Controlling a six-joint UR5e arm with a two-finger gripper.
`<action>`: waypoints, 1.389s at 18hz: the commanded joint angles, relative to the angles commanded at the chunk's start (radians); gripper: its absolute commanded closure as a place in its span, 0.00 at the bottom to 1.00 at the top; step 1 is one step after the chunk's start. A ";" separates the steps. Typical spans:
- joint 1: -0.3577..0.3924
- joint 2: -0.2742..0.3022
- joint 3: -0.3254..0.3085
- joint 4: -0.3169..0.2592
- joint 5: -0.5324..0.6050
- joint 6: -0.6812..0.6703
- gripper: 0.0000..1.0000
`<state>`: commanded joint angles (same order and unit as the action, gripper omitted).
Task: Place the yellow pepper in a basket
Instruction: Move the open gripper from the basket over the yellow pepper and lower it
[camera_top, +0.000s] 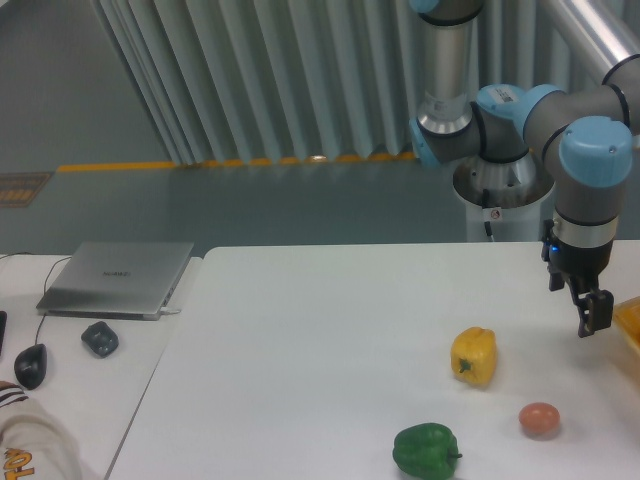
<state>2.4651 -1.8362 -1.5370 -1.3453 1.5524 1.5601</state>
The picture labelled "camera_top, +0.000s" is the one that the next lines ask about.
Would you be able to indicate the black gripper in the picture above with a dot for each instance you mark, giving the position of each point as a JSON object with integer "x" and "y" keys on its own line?
{"x": 579, "y": 267}

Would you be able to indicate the yellow bell pepper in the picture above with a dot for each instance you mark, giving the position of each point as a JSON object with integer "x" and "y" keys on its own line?
{"x": 473, "y": 356}

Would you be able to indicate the person's cream sleeved forearm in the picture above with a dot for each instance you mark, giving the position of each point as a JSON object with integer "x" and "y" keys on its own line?
{"x": 34, "y": 445}

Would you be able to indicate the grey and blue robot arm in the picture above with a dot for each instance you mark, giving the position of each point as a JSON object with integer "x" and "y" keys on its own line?
{"x": 531, "y": 142}

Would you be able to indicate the yellow plastic basket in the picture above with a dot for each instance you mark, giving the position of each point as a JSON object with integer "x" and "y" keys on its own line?
{"x": 626, "y": 318}

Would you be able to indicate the green bell pepper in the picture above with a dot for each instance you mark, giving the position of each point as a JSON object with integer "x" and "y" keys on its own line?
{"x": 427, "y": 451}

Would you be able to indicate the brown egg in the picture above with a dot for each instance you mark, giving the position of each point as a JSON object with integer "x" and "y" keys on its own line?
{"x": 539, "y": 419}

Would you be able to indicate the white folding partition screen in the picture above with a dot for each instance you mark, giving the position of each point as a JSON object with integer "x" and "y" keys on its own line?
{"x": 263, "y": 82}

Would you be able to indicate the silver closed laptop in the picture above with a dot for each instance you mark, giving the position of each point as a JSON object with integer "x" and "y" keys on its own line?
{"x": 117, "y": 280}

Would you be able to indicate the dark grey power adapter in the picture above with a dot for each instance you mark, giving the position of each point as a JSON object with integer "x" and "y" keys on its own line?
{"x": 101, "y": 339}

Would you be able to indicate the black computer mouse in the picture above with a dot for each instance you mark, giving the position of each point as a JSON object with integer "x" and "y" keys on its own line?
{"x": 30, "y": 366}

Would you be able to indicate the black keyboard edge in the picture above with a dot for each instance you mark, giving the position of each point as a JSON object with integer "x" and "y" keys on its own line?
{"x": 3, "y": 323}

